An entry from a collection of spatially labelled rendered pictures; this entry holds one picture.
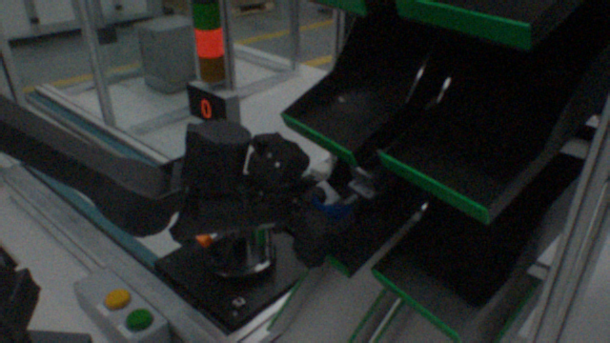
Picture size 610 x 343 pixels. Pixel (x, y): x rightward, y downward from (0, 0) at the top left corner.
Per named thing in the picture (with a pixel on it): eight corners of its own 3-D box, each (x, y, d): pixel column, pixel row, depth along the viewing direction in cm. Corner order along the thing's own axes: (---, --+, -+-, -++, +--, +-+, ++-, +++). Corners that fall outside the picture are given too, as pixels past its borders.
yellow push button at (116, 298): (114, 315, 89) (111, 308, 88) (102, 304, 92) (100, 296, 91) (134, 303, 92) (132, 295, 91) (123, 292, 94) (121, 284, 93)
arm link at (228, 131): (123, 232, 53) (134, 132, 48) (134, 191, 60) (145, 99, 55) (232, 245, 56) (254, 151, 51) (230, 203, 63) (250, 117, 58)
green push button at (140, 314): (135, 337, 85) (133, 329, 84) (123, 325, 88) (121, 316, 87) (156, 324, 88) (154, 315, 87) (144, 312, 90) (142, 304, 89)
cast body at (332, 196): (318, 249, 68) (300, 218, 63) (303, 230, 71) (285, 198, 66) (369, 212, 69) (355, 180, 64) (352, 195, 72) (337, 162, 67)
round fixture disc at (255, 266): (236, 295, 91) (235, 287, 90) (189, 260, 99) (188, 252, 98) (291, 257, 100) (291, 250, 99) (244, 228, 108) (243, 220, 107)
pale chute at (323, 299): (335, 393, 73) (317, 390, 69) (282, 333, 81) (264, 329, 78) (446, 229, 72) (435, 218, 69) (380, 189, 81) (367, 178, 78)
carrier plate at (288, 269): (233, 334, 86) (233, 326, 85) (153, 269, 100) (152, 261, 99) (327, 264, 101) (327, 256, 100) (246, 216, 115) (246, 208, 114)
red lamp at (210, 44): (209, 59, 97) (206, 33, 94) (193, 53, 100) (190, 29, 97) (229, 53, 100) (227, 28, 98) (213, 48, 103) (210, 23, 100)
